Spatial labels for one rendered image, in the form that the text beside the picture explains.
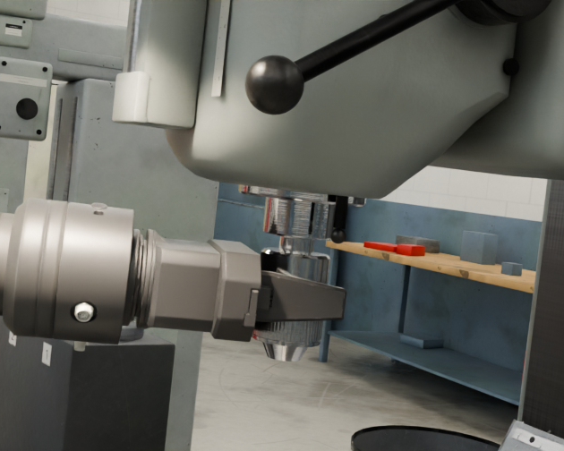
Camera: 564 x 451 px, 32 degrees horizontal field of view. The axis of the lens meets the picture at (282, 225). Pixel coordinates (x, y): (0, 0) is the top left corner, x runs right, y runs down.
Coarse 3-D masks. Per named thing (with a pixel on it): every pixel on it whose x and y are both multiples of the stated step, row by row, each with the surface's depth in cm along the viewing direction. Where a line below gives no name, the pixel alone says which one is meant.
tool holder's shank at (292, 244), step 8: (280, 240) 64; (288, 240) 64; (296, 240) 64; (304, 240) 64; (312, 240) 64; (280, 248) 64; (288, 248) 64; (296, 248) 64; (304, 248) 64; (312, 248) 64
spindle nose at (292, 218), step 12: (276, 204) 63; (288, 204) 62; (300, 204) 62; (312, 204) 62; (324, 204) 63; (264, 216) 64; (276, 216) 63; (288, 216) 62; (300, 216) 62; (312, 216) 62; (324, 216) 63; (264, 228) 64; (276, 228) 63; (288, 228) 62; (300, 228) 62; (312, 228) 62; (324, 228) 63
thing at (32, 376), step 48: (0, 336) 113; (144, 336) 105; (0, 384) 112; (48, 384) 101; (96, 384) 99; (144, 384) 102; (0, 432) 111; (48, 432) 100; (96, 432) 99; (144, 432) 102
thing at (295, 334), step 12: (300, 276) 62; (312, 276) 63; (324, 276) 64; (264, 324) 63; (276, 324) 63; (288, 324) 63; (300, 324) 63; (312, 324) 63; (252, 336) 64; (264, 336) 63; (276, 336) 63; (288, 336) 63; (300, 336) 63; (312, 336) 63
